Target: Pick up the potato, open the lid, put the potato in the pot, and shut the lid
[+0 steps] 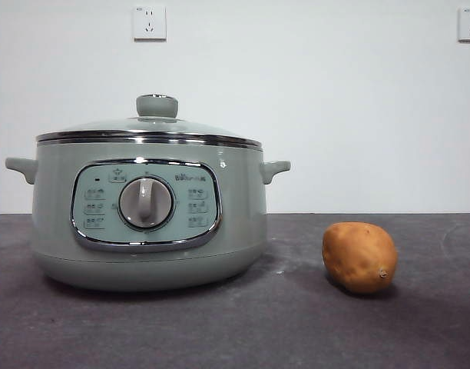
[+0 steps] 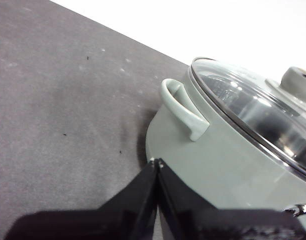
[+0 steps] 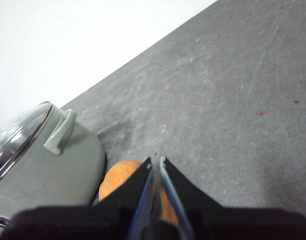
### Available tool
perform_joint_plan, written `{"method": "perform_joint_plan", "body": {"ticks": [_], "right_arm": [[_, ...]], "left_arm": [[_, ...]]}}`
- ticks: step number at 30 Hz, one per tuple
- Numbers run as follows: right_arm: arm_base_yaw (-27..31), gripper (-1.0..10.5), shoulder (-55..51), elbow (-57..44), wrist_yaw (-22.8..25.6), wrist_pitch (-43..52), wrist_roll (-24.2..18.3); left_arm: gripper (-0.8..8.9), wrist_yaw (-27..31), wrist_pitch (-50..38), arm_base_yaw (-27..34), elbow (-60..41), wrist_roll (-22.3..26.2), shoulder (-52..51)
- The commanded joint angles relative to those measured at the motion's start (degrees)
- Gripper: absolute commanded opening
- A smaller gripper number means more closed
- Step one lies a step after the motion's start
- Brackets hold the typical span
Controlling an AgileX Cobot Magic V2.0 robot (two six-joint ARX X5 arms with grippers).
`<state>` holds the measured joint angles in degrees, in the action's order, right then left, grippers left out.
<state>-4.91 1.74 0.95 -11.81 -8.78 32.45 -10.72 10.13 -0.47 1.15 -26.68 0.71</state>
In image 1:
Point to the glass lid with green knob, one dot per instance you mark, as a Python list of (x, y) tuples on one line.
[(157, 106)]

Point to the sage green electric cooking pot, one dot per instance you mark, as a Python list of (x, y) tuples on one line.
[(143, 265)]

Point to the brown potato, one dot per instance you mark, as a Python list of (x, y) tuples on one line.
[(358, 257)]

